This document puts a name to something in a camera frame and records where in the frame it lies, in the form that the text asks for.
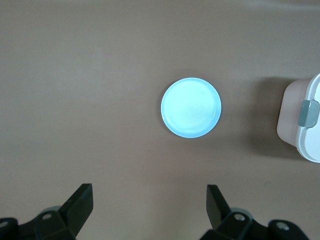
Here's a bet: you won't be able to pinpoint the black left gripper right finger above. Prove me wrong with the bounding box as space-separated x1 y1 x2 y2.
201 184 273 240

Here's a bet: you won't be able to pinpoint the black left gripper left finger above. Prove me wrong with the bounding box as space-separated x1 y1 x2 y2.
14 183 95 240

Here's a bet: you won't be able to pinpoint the white lidded box grey latches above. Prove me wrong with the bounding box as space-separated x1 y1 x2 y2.
276 72 320 163

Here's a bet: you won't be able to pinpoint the light blue round plate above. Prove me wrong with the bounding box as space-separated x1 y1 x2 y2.
160 76 223 139

